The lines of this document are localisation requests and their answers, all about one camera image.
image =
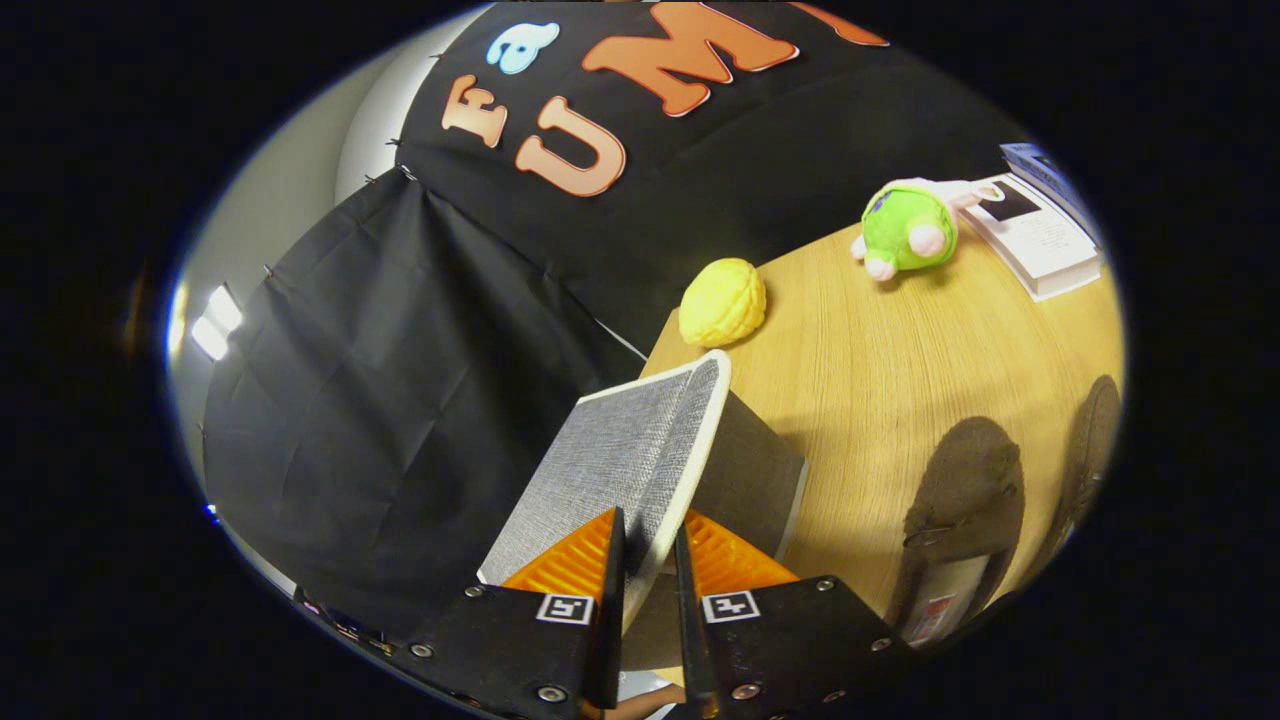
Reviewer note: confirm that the brown fuzzy shoe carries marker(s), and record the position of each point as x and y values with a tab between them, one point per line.
965	490
1095	440

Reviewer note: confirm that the green and pink plush toy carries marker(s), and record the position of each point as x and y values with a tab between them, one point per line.
905	230

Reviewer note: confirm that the yellow plush toy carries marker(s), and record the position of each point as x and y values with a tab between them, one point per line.
722	300

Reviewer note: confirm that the ceiling light panel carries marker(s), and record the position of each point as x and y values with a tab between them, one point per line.
215	322

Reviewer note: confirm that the blue cover book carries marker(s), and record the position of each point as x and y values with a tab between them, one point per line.
1040	168

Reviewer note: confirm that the white book with dark photo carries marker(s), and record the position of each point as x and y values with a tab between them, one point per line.
1040	245

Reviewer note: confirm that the grey fabric storage box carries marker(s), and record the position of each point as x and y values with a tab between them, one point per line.
600	470

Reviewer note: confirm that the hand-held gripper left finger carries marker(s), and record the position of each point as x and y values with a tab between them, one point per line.
610	620

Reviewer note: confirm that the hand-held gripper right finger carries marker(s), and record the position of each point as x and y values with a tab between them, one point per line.
692	620

